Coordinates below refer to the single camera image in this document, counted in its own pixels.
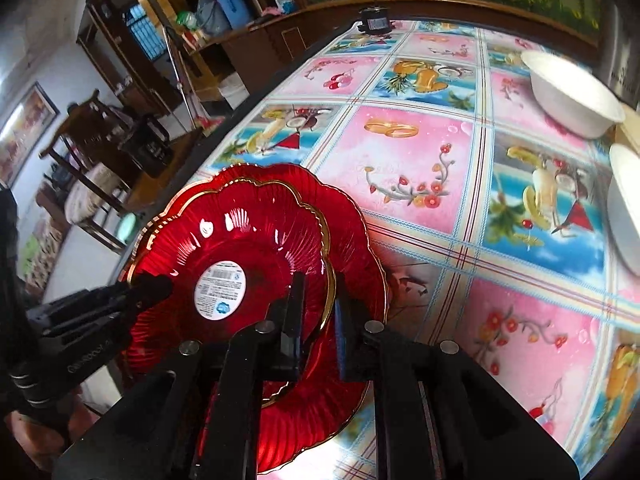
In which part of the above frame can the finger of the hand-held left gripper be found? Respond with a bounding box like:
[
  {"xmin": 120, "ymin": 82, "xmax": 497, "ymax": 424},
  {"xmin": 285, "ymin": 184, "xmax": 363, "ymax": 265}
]
[{"xmin": 102, "ymin": 273, "xmax": 174, "ymax": 314}]

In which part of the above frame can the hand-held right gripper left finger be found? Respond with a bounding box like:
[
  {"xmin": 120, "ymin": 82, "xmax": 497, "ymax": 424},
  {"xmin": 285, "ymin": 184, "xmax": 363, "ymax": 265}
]
[{"xmin": 52, "ymin": 272, "xmax": 307, "ymax": 480}]

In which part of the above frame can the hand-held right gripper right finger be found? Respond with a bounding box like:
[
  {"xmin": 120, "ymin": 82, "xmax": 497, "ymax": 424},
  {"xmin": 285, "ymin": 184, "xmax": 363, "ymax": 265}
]
[{"xmin": 334, "ymin": 272, "xmax": 581, "ymax": 480}]

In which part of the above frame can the large red gold-rimmed plate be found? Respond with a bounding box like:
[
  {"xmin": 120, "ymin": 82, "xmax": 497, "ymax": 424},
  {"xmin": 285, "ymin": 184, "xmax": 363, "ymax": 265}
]
[{"xmin": 150, "ymin": 162, "xmax": 391, "ymax": 476}]

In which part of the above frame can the small red gold-rimmed plate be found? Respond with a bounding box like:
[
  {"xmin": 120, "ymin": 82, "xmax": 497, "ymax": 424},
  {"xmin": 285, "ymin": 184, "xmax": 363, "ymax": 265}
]
[{"xmin": 120, "ymin": 177, "xmax": 337, "ymax": 411}]

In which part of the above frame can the white foam bowl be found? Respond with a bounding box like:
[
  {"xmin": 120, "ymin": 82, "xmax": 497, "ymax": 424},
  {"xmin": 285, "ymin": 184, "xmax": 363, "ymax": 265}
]
[
  {"xmin": 606, "ymin": 143, "xmax": 640, "ymax": 276},
  {"xmin": 520, "ymin": 50, "xmax": 626, "ymax": 140}
]

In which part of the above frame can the person's left hand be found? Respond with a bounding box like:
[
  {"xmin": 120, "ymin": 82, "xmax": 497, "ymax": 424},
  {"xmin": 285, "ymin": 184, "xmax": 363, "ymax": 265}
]
[{"xmin": 5, "ymin": 407, "xmax": 76, "ymax": 468}]

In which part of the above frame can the wooden chair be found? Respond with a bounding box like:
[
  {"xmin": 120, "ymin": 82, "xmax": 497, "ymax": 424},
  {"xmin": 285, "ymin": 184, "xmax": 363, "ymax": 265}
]
[{"xmin": 40, "ymin": 90, "xmax": 166, "ymax": 251}]

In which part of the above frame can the printed fruit pattern tablecloth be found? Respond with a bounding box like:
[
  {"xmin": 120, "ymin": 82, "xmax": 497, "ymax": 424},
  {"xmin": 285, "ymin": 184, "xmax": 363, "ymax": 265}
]
[{"xmin": 205, "ymin": 17, "xmax": 640, "ymax": 480}]

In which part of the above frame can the broom pole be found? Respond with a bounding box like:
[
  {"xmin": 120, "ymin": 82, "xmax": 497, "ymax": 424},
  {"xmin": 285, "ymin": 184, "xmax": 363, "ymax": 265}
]
[{"xmin": 160, "ymin": 25, "xmax": 201, "ymax": 131}]

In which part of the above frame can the wooden cabinet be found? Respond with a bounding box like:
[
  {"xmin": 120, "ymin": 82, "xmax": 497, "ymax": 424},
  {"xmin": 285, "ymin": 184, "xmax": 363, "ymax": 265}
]
[{"xmin": 75, "ymin": 0, "xmax": 311, "ymax": 116}]

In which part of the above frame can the clear large water bottle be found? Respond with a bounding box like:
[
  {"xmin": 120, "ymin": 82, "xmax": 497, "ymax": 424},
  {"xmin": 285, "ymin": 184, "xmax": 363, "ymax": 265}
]
[{"xmin": 195, "ymin": 0, "xmax": 231, "ymax": 36}]

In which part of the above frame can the blue water jug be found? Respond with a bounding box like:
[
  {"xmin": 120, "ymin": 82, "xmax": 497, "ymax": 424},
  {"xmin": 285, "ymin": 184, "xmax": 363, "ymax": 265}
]
[{"xmin": 216, "ymin": 0, "xmax": 253, "ymax": 28}]

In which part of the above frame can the small black device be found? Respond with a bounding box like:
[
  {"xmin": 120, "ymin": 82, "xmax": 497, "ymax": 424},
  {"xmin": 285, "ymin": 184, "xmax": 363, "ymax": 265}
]
[{"xmin": 356, "ymin": 7, "xmax": 393, "ymax": 36}]

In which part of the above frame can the framed wall picture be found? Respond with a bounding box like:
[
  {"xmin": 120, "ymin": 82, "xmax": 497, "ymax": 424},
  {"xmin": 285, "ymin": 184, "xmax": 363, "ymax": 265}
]
[{"xmin": 0, "ymin": 82, "xmax": 61, "ymax": 188}]

